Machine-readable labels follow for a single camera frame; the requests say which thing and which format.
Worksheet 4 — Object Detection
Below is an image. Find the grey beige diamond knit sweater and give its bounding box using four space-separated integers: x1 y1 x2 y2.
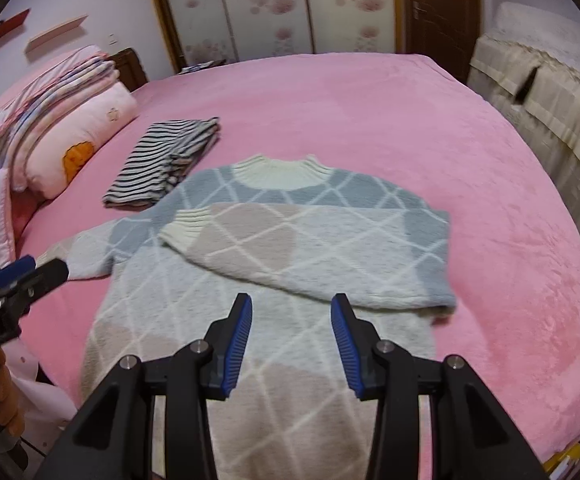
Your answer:
46 156 457 479

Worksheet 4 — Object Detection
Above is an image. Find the dark brown wooden door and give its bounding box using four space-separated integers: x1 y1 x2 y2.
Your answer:
405 0 482 84

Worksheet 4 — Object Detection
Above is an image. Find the person's left hand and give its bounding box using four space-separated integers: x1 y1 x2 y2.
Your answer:
0 348 25 438

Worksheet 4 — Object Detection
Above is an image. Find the pink fleece bed cover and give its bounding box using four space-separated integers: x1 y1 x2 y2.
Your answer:
21 53 580 460

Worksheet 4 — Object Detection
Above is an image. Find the red wall shelf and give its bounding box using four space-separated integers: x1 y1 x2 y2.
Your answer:
0 9 30 40

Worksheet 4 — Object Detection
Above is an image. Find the dark wooden headboard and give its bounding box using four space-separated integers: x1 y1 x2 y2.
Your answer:
108 48 148 92

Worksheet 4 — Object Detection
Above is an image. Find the beige covered furniture with lace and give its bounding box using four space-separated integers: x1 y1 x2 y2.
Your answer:
468 2 580 234

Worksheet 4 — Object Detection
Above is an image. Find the floral sliding wardrobe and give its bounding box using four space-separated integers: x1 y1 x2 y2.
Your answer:
153 0 405 70

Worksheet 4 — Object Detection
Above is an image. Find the folded black white striped garment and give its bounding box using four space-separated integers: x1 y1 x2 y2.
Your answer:
102 117 220 208

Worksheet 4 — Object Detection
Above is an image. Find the pink pillow with orange print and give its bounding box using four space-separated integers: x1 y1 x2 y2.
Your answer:
20 82 138 200

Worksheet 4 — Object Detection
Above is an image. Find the stack of folded pink quilts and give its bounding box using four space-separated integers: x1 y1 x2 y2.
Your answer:
0 46 119 170

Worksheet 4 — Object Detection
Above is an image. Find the pink wall shelf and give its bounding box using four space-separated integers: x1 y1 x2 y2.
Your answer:
24 14 88 53

